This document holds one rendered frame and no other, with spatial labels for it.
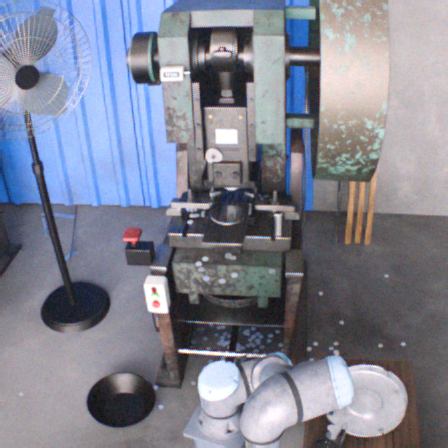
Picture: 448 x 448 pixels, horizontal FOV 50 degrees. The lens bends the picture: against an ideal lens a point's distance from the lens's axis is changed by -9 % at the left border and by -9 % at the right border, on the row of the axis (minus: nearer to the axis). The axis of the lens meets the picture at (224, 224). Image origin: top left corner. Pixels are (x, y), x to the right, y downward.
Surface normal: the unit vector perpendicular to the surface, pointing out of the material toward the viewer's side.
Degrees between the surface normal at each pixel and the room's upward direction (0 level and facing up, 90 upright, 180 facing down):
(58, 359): 0
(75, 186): 90
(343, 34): 68
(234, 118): 90
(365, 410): 3
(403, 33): 90
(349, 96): 89
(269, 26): 45
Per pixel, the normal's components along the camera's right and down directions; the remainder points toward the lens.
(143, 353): -0.04, -0.83
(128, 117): -0.12, 0.56
